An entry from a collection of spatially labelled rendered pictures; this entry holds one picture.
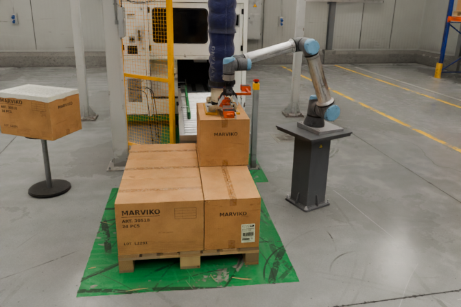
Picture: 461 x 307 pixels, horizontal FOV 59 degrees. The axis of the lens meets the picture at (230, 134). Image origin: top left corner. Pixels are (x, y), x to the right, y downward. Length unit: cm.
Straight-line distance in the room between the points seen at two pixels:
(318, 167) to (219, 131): 106
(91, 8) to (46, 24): 132
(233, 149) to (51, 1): 1005
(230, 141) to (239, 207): 66
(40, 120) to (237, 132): 178
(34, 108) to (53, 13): 890
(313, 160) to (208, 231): 130
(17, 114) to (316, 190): 284
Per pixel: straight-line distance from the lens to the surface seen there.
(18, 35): 1306
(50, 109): 393
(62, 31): 1280
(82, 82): 686
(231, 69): 306
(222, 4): 334
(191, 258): 307
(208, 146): 332
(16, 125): 424
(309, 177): 382
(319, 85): 345
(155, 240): 299
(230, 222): 294
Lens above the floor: 183
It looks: 18 degrees down
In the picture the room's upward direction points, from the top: 1 degrees clockwise
